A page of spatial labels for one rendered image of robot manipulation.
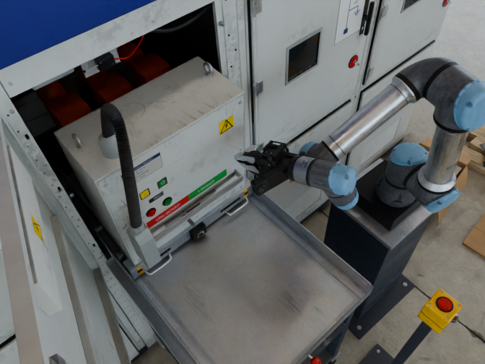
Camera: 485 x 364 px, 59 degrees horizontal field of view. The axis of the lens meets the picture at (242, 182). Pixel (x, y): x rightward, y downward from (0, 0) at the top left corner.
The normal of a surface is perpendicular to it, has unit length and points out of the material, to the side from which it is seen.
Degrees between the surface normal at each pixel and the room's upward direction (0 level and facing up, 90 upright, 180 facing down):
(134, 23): 90
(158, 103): 4
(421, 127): 0
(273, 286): 0
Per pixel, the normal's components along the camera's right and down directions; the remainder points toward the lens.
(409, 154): -0.11, -0.72
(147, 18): 0.65, 0.57
